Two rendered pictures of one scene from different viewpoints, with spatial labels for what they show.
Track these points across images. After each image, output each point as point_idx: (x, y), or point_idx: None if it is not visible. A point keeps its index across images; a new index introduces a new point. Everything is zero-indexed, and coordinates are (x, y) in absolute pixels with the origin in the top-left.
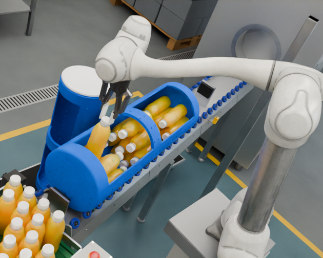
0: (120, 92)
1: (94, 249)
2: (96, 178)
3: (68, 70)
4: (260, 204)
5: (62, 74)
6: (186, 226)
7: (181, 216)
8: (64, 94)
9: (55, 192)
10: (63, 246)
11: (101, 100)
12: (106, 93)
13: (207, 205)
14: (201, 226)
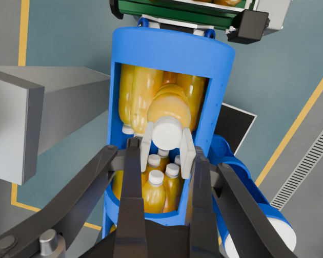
0: (109, 242)
1: None
2: (122, 30)
3: (289, 245)
4: None
5: (294, 234)
6: (3, 95)
7: (19, 107)
8: (269, 207)
9: (185, 22)
10: (140, 3)
11: (215, 166)
12: (210, 197)
13: (10, 151)
14: None
